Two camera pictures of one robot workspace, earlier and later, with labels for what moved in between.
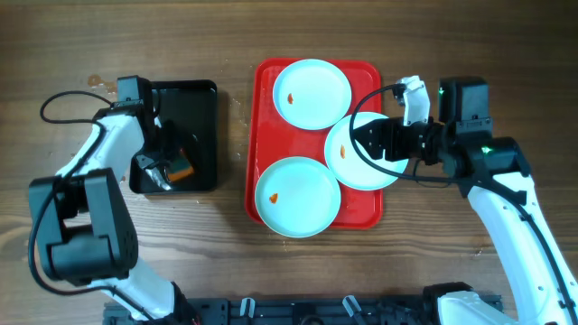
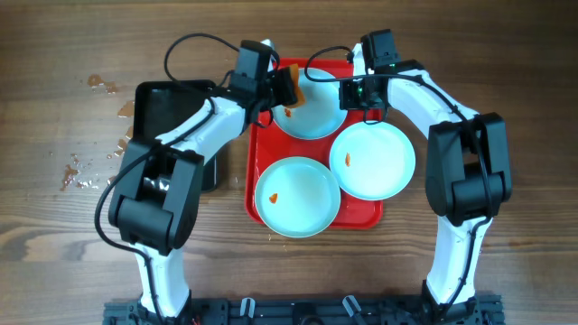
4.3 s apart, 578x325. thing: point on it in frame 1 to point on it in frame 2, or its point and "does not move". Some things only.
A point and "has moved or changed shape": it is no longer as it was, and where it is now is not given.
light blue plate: x=348 y=166 has moved or changed shape
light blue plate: x=298 y=197 does not move
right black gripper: x=395 y=128 to x=349 y=100
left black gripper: x=147 y=156 to x=287 y=90
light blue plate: x=312 y=94 has moved or changed shape
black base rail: x=238 y=310 does not move
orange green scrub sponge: x=181 y=168 has moved or changed shape
